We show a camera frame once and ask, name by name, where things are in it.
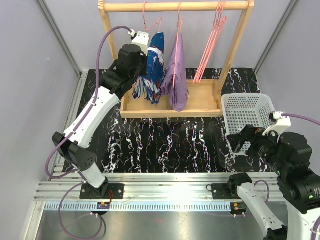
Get pink hanger holding purple trousers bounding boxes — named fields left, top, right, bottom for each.
left=172, top=1, right=184, bottom=89

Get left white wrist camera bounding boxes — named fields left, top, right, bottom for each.
left=129, top=29, right=150, bottom=56

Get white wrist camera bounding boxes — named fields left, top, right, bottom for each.
left=262, top=111, right=292, bottom=136
left=129, top=29, right=150, bottom=56

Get wooden clothes rack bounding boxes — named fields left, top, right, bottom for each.
left=98, top=0, right=255, bottom=119

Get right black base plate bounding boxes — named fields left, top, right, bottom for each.
left=206, top=183, right=240, bottom=200

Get black marble pattern mat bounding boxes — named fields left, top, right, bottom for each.
left=62, top=67, right=281, bottom=174

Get aluminium mounting rail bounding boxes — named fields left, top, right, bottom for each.
left=33, top=171, right=291, bottom=202

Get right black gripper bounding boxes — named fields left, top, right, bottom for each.
left=227, top=123, right=288, bottom=174

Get blue patterned trousers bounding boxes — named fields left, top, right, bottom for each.
left=132, top=31, right=166, bottom=104

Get purple trousers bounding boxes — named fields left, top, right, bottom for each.
left=161, top=32, right=189, bottom=112

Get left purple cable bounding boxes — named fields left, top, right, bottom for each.
left=44, top=26, right=133, bottom=238

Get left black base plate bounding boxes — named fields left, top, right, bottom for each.
left=79, top=183, right=125, bottom=200

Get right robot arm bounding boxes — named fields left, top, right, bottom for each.
left=226, top=125, right=320, bottom=240

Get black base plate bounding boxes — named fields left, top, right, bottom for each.
left=79, top=183, right=125, bottom=200
left=206, top=183, right=240, bottom=200

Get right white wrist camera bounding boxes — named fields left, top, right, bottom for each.
left=262, top=111, right=292, bottom=136

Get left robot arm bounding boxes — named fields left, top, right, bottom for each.
left=52, top=44, right=148, bottom=199

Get white plastic basket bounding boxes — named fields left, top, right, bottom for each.
left=221, top=93, right=277, bottom=164

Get pink wire hanger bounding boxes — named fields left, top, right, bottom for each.
left=142, top=2, right=163, bottom=33

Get white slotted cable duct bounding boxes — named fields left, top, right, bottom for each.
left=44, top=201, right=231, bottom=212

